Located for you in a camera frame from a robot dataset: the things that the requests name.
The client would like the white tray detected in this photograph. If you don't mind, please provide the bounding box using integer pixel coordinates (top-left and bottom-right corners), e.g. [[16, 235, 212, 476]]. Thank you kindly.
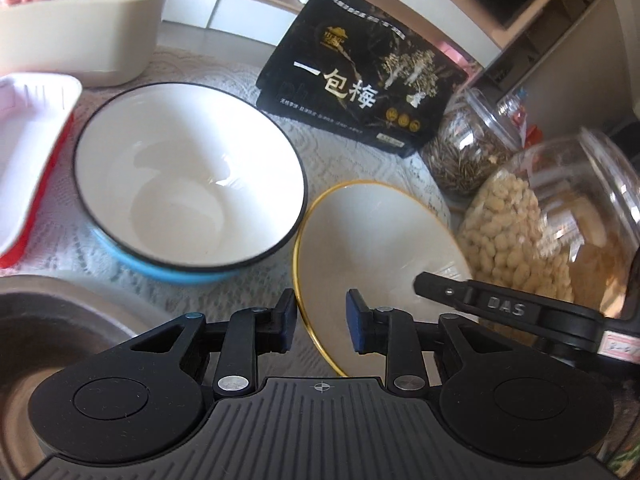
[[0, 74, 84, 257]]

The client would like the white lace tablecloth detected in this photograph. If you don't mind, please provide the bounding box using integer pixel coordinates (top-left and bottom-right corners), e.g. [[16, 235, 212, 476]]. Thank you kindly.
[[0, 42, 482, 346]]

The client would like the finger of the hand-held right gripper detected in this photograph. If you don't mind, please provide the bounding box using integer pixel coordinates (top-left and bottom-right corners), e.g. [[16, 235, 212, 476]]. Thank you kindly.
[[413, 271, 617, 357]]

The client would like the glass jar of peanuts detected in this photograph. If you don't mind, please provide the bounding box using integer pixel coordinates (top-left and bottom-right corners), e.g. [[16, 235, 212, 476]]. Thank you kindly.
[[457, 127, 640, 322]]

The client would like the red tray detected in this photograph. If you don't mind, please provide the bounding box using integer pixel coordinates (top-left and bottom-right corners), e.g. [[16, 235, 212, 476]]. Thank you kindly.
[[0, 110, 77, 270]]

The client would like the glass jar of sunflower seeds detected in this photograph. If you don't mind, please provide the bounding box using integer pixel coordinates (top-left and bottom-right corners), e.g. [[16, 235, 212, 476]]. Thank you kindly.
[[420, 87, 534, 199]]

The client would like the blue bowl with black rim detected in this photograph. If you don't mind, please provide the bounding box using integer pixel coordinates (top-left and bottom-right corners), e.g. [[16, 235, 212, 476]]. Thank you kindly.
[[72, 81, 309, 287]]

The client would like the black snack package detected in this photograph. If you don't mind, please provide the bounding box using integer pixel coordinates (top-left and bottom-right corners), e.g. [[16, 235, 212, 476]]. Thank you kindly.
[[255, 0, 471, 159]]

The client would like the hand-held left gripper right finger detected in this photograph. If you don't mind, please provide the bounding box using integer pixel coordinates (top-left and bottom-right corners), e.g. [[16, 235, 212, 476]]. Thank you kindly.
[[346, 288, 507, 397]]

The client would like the beige plastic container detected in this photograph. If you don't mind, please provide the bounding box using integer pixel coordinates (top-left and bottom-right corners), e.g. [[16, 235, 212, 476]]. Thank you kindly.
[[0, 0, 171, 89]]

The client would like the yellow-rimmed bowl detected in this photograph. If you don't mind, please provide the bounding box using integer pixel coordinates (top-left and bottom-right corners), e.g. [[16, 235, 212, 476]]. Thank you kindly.
[[292, 180, 474, 379]]

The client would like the metal basin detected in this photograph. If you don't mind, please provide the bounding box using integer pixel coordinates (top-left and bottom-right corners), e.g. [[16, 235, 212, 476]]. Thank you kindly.
[[0, 275, 177, 461]]

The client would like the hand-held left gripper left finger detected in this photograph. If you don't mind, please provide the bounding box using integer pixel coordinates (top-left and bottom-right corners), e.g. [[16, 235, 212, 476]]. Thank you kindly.
[[117, 287, 299, 397]]

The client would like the white cabinet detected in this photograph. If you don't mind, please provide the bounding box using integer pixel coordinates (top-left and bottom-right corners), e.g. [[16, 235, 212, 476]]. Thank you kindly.
[[161, 0, 332, 43]]

